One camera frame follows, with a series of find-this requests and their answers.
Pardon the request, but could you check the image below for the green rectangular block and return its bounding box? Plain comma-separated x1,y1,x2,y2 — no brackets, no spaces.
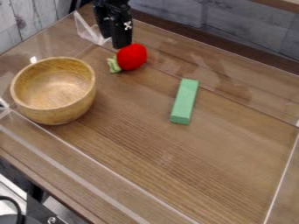
171,79,201,125

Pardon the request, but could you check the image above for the black metal bracket with screw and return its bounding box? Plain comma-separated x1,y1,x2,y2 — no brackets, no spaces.
25,195,69,224

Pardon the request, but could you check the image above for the red plush strawberry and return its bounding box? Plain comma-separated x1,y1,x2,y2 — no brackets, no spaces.
107,44,147,74

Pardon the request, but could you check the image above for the clear acrylic table barrier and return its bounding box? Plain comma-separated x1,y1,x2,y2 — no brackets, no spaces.
0,17,299,224

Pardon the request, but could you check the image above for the black cable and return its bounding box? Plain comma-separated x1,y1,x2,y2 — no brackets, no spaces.
0,195,25,224

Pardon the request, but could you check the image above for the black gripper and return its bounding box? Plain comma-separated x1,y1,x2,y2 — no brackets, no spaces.
93,0,134,49

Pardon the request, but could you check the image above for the wooden bowl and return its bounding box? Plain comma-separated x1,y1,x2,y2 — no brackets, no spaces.
11,57,97,125

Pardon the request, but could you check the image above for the clear acrylic corner bracket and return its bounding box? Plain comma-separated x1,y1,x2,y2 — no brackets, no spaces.
74,11,111,46

